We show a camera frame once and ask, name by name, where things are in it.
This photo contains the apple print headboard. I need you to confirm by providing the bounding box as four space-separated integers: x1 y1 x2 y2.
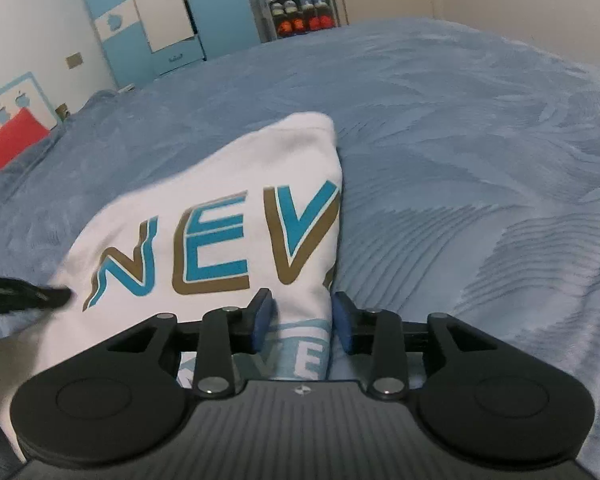
0 72 61 147

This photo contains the grey shoe rack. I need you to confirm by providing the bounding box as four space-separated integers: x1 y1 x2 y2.
259 0 342 44

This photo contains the blue and white wardrobe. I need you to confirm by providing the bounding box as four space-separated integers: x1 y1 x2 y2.
75 0 262 89

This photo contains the white printed sweatshirt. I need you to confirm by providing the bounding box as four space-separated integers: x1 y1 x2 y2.
0 111 345 461

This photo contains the blue fleece blanket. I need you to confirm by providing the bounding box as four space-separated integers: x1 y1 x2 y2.
0 17 600 480

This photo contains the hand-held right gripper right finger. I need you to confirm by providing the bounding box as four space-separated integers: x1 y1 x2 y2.
331 291 496 401

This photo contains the red pillow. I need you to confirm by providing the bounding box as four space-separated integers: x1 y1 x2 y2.
0 107 51 181

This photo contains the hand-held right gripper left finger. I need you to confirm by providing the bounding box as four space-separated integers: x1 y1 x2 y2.
107 287 274 400

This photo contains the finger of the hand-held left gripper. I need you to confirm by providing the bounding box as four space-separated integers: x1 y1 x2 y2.
0 274 72 315

